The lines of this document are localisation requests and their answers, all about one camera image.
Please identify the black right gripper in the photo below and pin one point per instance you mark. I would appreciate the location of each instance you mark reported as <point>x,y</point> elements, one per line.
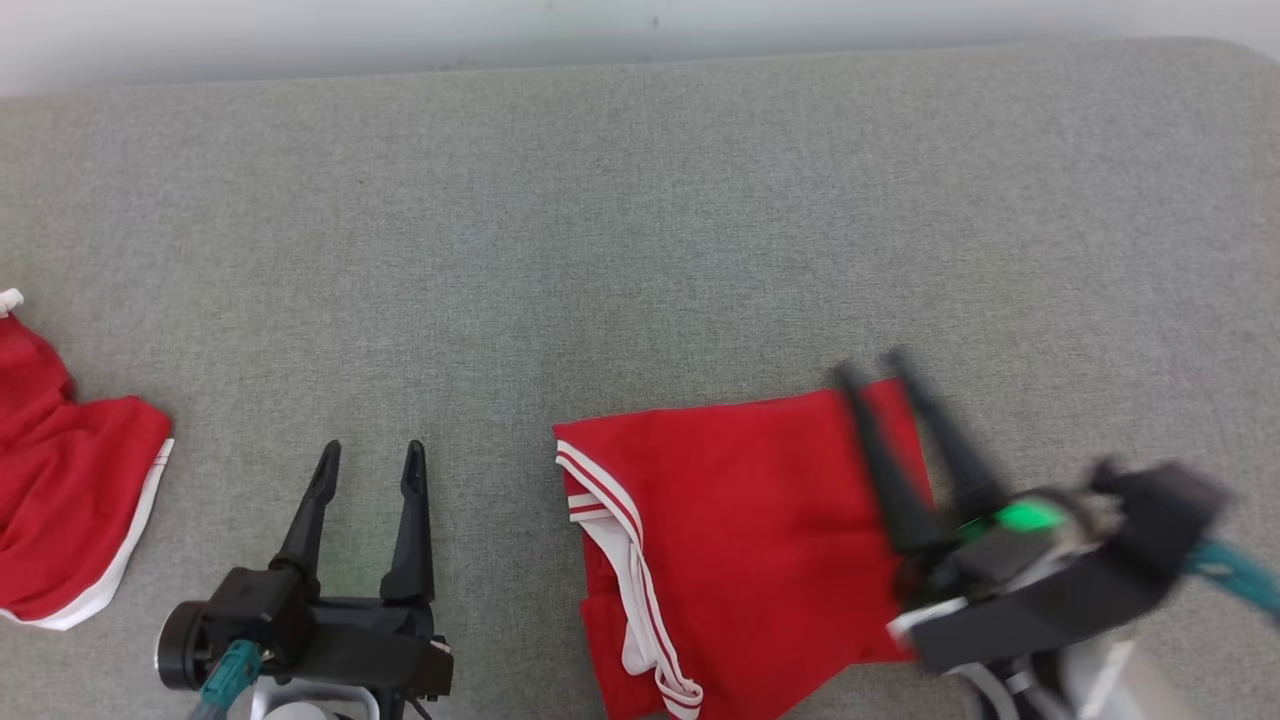
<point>1030,590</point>

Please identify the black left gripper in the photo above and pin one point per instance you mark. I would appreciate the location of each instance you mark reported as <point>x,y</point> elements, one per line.
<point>370,645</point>

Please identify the red shorts white stripes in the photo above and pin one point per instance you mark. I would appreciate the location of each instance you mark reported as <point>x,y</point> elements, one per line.
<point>760,540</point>

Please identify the red jersey number 23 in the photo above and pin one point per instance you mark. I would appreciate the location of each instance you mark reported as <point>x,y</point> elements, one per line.
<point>70,500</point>

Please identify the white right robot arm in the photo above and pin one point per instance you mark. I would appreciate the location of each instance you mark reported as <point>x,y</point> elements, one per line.
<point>1100,685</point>

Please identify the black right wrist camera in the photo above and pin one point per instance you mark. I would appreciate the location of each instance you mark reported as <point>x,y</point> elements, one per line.
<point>1165,510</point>

